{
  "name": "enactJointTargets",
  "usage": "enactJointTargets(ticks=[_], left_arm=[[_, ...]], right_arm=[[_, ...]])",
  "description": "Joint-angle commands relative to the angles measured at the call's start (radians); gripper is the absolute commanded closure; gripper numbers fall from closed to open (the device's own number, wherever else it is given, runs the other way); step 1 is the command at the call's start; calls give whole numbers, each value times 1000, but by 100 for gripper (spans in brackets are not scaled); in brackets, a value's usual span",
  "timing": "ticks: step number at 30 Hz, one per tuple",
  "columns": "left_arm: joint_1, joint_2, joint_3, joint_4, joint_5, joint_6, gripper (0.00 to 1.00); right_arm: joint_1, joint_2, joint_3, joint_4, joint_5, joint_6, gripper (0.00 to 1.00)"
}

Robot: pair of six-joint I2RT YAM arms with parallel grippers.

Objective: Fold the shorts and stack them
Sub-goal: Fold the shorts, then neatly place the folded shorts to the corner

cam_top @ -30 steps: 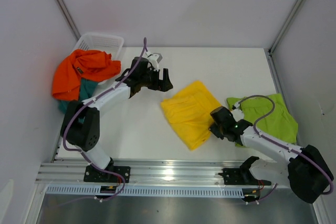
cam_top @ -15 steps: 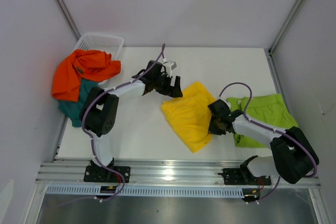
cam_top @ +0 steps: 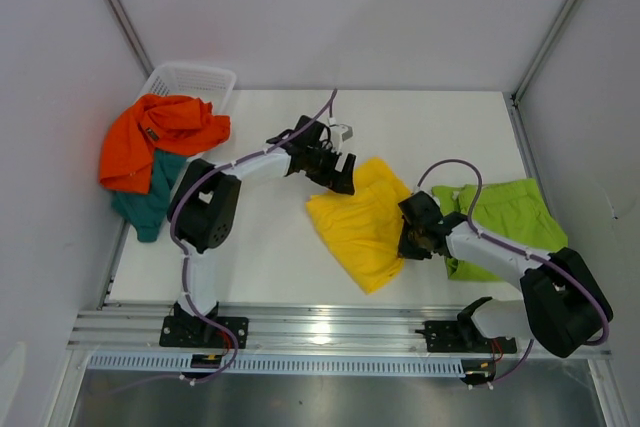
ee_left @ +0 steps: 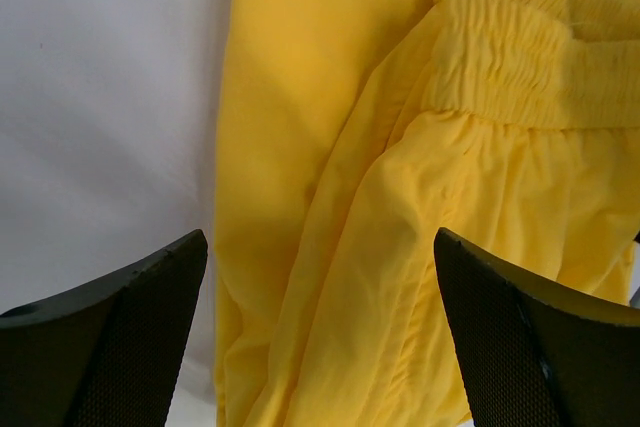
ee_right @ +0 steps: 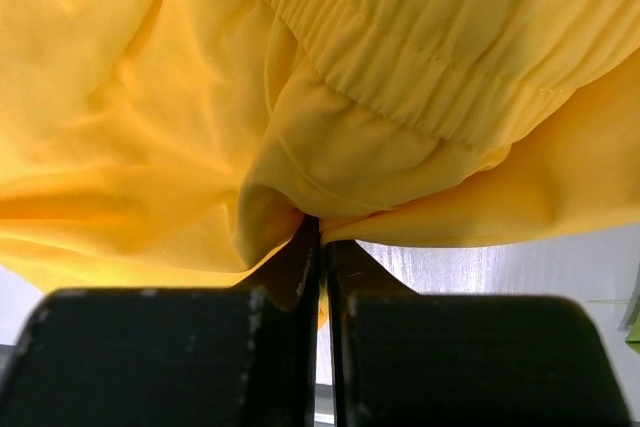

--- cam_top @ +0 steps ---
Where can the white plastic laundry basket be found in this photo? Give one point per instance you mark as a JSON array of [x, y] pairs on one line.
[[195, 84]]

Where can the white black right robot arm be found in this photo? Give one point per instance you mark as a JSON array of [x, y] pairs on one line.
[[561, 306]]

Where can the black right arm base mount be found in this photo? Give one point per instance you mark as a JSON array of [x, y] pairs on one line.
[[459, 337]]

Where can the teal shorts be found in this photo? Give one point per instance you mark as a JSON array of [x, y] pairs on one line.
[[147, 212]]

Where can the lime green shorts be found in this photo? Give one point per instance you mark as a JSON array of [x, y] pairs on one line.
[[515, 210]]

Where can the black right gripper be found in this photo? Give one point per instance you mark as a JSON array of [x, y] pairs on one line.
[[406, 250]]

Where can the aluminium corner post right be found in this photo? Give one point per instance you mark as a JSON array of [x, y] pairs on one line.
[[560, 21]]

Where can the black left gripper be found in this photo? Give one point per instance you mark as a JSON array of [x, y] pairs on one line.
[[337, 181]]

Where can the orange shorts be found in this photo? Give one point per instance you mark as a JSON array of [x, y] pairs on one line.
[[126, 159]]

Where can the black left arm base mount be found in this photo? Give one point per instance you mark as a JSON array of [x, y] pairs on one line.
[[183, 330]]

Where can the aluminium corner post left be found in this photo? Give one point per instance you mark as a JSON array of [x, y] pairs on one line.
[[130, 34]]

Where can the white slotted cable duct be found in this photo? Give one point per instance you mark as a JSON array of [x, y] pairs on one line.
[[413, 366]]

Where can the aluminium corner post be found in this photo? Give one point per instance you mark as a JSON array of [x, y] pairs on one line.
[[560, 21], [130, 34]]

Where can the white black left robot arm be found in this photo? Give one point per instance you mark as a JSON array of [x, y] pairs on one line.
[[203, 208]]

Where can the yellow shorts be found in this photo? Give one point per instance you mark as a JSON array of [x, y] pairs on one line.
[[362, 231]]

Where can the aluminium frame rail front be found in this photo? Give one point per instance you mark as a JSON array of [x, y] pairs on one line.
[[273, 329]]

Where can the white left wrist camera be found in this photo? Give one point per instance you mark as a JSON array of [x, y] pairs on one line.
[[338, 132]]

